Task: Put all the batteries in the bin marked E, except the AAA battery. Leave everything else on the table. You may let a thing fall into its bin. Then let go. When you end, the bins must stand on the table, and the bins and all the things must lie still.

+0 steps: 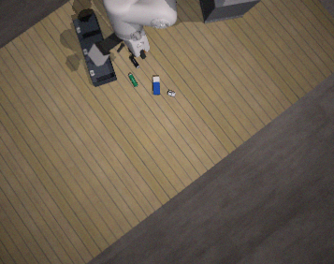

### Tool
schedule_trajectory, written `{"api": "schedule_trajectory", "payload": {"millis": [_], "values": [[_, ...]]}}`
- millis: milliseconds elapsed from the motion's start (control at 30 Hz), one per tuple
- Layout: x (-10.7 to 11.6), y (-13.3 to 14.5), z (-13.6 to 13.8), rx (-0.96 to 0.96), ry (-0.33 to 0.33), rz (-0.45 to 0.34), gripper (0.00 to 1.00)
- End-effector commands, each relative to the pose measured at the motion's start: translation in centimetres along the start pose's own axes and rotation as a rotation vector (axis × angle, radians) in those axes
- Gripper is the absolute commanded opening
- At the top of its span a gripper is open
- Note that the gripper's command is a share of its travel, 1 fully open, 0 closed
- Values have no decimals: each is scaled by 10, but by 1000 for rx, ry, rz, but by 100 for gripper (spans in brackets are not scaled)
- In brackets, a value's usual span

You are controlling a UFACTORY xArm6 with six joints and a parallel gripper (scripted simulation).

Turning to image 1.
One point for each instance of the green battery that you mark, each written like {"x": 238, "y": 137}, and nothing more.
{"x": 133, "y": 80}

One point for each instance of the blue and white eraser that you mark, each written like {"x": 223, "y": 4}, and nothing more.
{"x": 156, "y": 86}

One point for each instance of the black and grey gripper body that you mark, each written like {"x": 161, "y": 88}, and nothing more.
{"x": 135, "y": 46}

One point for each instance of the black bin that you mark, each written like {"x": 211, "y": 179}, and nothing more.
{"x": 85, "y": 28}

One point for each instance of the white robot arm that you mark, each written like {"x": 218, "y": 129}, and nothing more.
{"x": 124, "y": 16}

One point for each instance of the black battery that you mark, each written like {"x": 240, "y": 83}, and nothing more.
{"x": 134, "y": 61}

